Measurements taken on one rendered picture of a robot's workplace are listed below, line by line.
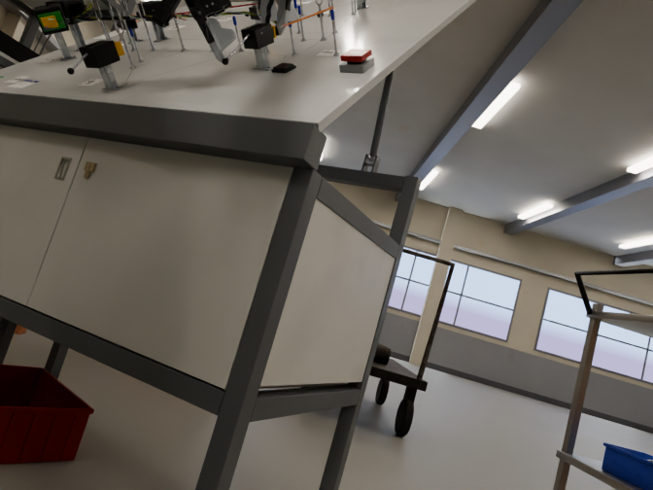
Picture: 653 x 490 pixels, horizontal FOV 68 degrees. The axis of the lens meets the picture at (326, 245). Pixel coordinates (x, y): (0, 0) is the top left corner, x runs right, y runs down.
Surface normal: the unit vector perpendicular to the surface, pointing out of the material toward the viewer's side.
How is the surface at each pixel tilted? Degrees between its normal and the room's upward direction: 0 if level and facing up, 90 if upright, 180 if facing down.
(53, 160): 90
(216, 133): 90
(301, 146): 90
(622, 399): 90
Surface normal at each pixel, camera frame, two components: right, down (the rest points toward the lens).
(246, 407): 0.88, 0.19
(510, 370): 0.03, -0.12
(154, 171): -0.40, -0.24
